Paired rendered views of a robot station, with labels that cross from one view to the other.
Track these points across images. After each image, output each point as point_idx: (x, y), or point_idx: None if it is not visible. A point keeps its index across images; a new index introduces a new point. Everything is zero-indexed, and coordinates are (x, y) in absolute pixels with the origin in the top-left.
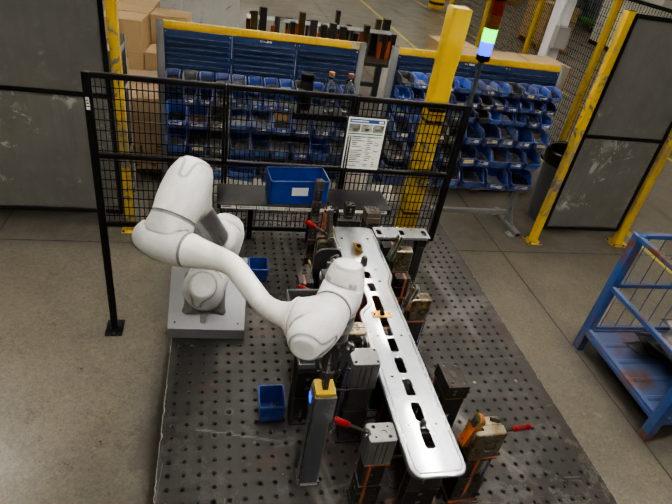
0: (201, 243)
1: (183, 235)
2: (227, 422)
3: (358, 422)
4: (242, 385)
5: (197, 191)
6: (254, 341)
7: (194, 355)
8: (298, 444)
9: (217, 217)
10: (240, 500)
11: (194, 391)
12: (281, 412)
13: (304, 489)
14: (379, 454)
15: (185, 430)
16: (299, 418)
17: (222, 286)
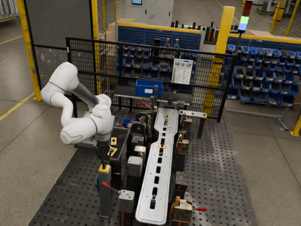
0: (59, 96)
1: (54, 93)
2: (84, 183)
3: (135, 193)
4: (97, 169)
5: (65, 76)
6: None
7: (84, 154)
8: None
9: (87, 92)
10: (72, 216)
11: (77, 168)
12: None
13: (102, 219)
14: (124, 205)
15: (65, 182)
16: (113, 187)
17: None
